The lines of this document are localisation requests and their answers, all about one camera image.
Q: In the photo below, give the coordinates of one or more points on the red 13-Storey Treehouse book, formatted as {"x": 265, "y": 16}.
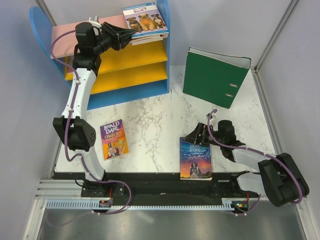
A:
{"x": 146, "y": 40}

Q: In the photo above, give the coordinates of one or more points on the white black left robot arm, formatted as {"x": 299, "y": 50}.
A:
{"x": 76, "y": 134}

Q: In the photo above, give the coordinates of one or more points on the blue yellow pink bookshelf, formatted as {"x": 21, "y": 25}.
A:
{"x": 136, "y": 72}

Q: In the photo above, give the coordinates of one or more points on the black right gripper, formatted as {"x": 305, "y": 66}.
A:
{"x": 193, "y": 138}

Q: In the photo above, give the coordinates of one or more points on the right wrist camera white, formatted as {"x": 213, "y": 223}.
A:
{"x": 212, "y": 119}

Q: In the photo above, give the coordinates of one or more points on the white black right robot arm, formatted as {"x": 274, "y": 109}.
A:
{"x": 275, "y": 176}

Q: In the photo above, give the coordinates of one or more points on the light blue cable duct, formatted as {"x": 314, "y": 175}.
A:
{"x": 77, "y": 204}

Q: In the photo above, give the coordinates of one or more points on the dogs Bark picture book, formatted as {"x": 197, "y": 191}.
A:
{"x": 145, "y": 19}

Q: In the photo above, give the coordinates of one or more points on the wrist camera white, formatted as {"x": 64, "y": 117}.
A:
{"x": 94, "y": 20}
{"x": 212, "y": 119}

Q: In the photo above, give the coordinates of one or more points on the Jane Eyre blue book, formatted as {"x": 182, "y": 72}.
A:
{"x": 195, "y": 161}

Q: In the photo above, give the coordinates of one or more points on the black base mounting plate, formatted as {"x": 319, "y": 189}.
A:
{"x": 164, "y": 189}

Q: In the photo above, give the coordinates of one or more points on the Roald Dahl Charlie book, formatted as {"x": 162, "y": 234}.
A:
{"x": 114, "y": 141}

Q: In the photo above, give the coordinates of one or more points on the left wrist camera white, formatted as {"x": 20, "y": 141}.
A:
{"x": 94, "y": 20}

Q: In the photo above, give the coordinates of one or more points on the green lever arch file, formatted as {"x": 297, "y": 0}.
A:
{"x": 213, "y": 77}

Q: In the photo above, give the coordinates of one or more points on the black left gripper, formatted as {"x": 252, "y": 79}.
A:
{"x": 115, "y": 32}

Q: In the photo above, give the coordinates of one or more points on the Othello orange book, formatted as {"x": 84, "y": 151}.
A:
{"x": 147, "y": 37}

